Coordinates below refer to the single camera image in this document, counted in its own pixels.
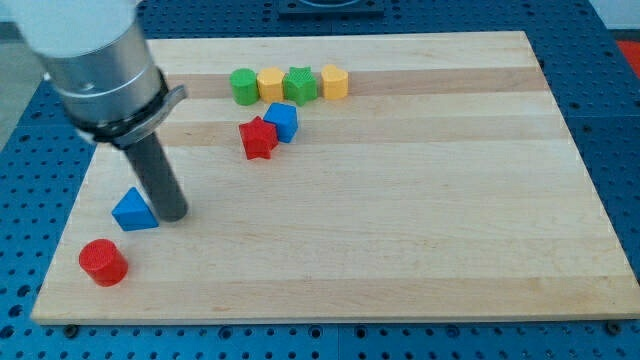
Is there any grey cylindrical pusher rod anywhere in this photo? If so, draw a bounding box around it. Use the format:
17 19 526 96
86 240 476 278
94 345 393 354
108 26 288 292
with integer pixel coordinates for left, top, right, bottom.
124 133 188 222

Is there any blue triangle block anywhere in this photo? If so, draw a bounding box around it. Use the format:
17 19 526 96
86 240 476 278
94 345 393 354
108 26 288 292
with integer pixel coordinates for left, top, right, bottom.
111 187 159 232

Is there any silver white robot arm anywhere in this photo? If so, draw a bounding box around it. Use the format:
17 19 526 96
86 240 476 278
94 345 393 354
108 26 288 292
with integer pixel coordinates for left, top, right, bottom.
3 0 188 222

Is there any red star block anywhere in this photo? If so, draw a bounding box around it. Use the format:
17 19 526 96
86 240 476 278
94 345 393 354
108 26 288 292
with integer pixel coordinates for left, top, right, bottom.
238 116 279 160

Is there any green cylinder block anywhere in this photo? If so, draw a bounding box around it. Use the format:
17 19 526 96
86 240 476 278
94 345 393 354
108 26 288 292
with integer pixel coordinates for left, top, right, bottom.
229 68 259 106

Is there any red cylinder block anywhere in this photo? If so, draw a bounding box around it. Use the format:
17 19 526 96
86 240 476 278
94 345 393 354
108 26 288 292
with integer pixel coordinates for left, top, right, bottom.
79 238 129 287

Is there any blue cube block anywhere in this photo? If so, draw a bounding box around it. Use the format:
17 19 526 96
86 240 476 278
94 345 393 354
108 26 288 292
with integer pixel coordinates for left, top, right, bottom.
263 103 298 143

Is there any yellow hexagon block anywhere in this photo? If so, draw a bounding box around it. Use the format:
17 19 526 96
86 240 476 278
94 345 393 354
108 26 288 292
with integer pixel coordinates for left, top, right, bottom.
257 67 285 103

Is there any green star block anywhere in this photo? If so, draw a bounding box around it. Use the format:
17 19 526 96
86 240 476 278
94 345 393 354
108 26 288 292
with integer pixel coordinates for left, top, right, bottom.
283 66 318 106

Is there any yellow heart block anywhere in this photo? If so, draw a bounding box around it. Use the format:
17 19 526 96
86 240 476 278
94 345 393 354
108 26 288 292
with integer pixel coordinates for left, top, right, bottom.
321 64 349 100

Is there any wooden board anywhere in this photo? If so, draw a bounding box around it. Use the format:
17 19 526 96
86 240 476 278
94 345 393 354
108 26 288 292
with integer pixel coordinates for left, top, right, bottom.
32 31 639 325

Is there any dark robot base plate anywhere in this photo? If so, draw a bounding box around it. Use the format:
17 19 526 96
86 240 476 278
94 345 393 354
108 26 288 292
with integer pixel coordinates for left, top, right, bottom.
275 0 385 20

